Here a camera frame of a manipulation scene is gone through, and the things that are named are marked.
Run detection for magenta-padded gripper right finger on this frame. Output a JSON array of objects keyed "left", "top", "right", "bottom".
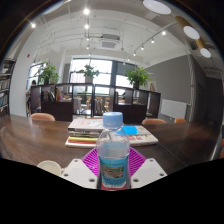
[{"left": 126, "top": 147, "right": 168, "bottom": 190}]

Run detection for tall dark bookshelf unit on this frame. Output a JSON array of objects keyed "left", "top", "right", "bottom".
[{"left": 0, "top": 58, "right": 17, "bottom": 118}]

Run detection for white wall radiator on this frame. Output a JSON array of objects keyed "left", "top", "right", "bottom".
[{"left": 160, "top": 98, "right": 188, "bottom": 120}]

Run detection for orange chairs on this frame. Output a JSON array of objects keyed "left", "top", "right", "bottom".
[{"left": 29, "top": 112, "right": 224, "bottom": 160}]

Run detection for stack of books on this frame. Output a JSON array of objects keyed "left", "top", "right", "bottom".
[{"left": 64, "top": 118, "right": 105, "bottom": 149}]

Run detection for green plant in dark pot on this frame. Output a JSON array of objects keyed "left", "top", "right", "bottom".
[{"left": 125, "top": 65, "right": 153, "bottom": 90}]

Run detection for blue-covered flat book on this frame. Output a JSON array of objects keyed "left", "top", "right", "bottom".
[{"left": 116, "top": 124, "right": 159, "bottom": 147}]

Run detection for ceiling air conditioner unit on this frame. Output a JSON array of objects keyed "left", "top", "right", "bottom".
[{"left": 99, "top": 33, "right": 122, "bottom": 51}]

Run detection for green plant in white pot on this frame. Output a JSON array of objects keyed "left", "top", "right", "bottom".
[{"left": 78, "top": 64, "right": 100, "bottom": 84}]

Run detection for cream ceramic mug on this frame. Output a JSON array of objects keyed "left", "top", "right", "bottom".
[{"left": 36, "top": 160, "right": 63, "bottom": 177}]

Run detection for clear blue-capped water bottle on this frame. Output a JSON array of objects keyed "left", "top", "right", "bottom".
[{"left": 95, "top": 111, "right": 131, "bottom": 190}]

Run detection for ceiling lights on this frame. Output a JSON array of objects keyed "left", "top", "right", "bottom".
[{"left": 29, "top": 0, "right": 213, "bottom": 60}]

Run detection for low dark shelf unit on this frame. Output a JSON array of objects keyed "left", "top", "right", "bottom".
[{"left": 29, "top": 83, "right": 162, "bottom": 125}]

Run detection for person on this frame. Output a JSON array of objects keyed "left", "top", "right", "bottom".
[{"left": 25, "top": 79, "right": 37, "bottom": 113}]

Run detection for bushy green potted plant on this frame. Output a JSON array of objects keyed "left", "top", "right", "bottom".
[{"left": 38, "top": 61, "right": 61, "bottom": 86}]

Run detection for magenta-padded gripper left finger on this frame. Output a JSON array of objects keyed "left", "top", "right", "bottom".
[{"left": 60, "top": 147, "right": 102, "bottom": 190}]

